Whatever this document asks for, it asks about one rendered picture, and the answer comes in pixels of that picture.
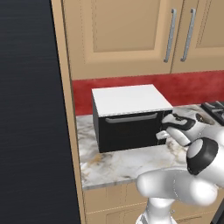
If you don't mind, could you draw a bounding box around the black hob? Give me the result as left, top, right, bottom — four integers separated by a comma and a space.
199, 100, 224, 127

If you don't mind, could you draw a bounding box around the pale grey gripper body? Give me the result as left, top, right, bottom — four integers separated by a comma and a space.
155, 129, 171, 141

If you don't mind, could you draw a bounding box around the narrow tan cupboard door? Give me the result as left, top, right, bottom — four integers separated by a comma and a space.
170, 0, 224, 74

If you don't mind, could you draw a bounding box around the black fridge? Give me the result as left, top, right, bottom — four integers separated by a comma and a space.
0, 0, 81, 224

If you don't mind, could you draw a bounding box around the tan drawer front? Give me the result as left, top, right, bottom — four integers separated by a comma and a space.
83, 182, 148, 214

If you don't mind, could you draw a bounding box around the tan tall side panel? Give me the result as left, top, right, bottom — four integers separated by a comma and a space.
50, 0, 88, 224

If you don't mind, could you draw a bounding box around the grey cupboard door handle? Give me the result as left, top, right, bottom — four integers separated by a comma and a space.
163, 7, 178, 64
179, 7, 197, 63

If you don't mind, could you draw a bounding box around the grey toaster oven door handle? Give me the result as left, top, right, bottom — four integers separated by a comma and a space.
104, 112, 158, 124

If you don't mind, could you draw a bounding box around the tan lower cupboard door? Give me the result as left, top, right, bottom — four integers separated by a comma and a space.
86, 203, 151, 224

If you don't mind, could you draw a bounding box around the black and white toaster oven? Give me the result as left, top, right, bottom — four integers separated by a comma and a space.
91, 84, 174, 154

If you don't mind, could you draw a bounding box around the wide tan cupboard door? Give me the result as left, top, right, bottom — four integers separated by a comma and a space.
62, 0, 185, 81

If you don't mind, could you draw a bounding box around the black toaster oven door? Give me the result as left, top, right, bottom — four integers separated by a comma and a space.
97, 109, 168, 154

